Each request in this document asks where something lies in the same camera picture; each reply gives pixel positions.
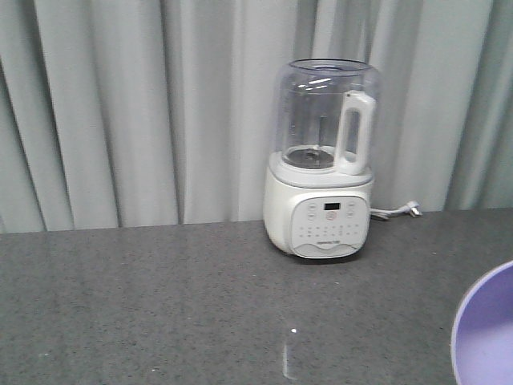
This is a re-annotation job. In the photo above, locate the white blender with clear jar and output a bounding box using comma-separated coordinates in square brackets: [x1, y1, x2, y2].
[263, 59, 379, 259]

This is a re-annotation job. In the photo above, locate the purple plastic bowl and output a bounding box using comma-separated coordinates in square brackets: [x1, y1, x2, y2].
[450, 261, 512, 384]

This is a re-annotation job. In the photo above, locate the white curtain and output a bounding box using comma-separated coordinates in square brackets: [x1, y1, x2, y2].
[1, 1, 512, 233]

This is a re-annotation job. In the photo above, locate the white power cord with plug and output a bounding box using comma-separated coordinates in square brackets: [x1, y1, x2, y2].
[368, 201, 423, 221]

